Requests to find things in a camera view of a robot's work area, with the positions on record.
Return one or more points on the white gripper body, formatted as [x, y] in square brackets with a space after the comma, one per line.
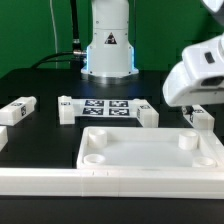
[199, 77]

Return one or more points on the white desk top tray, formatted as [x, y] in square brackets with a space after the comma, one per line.
[149, 148]

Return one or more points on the white U-shaped marker base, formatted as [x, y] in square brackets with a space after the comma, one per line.
[140, 109]

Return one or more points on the white front fence rail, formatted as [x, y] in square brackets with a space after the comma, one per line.
[106, 183]

